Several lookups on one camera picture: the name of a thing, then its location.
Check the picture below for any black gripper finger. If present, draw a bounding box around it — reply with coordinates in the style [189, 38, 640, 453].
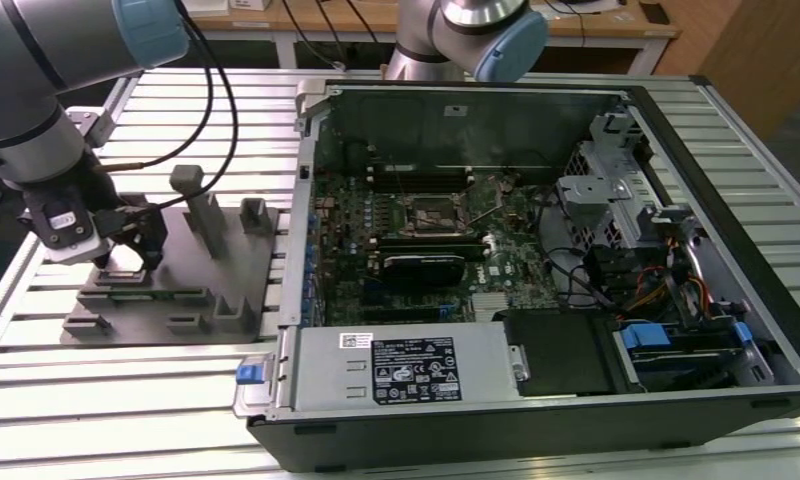
[90, 238, 119, 272]
[129, 219, 169, 275]

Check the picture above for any metal locking lever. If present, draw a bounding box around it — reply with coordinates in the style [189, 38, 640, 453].
[384, 148, 412, 198]

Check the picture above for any metal socket cover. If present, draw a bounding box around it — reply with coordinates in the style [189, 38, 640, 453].
[456, 174, 509, 227]

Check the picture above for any CPU socket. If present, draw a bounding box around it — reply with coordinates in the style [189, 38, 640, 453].
[402, 193, 474, 237]

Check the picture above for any green RAM stick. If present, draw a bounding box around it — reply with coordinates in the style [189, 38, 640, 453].
[107, 290, 205, 304]

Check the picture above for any grey parts rack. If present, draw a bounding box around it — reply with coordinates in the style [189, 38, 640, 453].
[58, 163, 282, 347]

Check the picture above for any silver power supply unit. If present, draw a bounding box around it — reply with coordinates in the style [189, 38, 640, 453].
[285, 322, 532, 411]

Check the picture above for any black graphics card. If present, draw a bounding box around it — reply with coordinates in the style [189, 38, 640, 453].
[378, 252, 469, 291]

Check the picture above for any black label sticker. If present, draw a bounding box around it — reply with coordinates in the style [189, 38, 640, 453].
[370, 335, 465, 405]

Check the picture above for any small silver heatsink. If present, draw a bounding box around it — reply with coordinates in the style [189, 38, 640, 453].
[472, 293, 512, 321]

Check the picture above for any green motherboard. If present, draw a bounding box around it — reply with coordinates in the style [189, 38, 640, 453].
[309, 167, 574, 326]

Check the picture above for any black plastic cover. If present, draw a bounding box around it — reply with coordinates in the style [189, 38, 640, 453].
[502, 308, 626, 399]

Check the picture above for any black open PC case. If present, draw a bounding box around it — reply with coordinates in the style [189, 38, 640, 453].
[229, 74, 800, 474]

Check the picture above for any silver perforated drive cage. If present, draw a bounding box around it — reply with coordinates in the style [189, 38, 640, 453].
[550, 112, 699, 254]

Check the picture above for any blue disk carrier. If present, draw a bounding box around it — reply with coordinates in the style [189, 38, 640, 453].
[613, 322, 756, 369]

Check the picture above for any wooden desk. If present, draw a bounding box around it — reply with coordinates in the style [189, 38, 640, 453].
[189, 0, 681, 76]

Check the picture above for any metal disk bay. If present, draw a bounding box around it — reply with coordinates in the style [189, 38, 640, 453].
[609, 317, 779, 396]

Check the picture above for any wooden cabinet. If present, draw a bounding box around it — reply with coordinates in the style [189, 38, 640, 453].
[652, 0, 800, 139]

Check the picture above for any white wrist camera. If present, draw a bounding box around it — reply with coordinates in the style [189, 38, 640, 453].
[17, 188, 119, 265]

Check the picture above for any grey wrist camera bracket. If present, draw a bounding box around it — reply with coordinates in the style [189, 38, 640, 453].
[63, 107, 115, 150]

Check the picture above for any yellow wire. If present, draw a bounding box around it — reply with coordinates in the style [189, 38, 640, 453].
[629, 284, 668, 312]

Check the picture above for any orange wire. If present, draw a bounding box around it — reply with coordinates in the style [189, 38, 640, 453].
[685, 278, 716, 321]

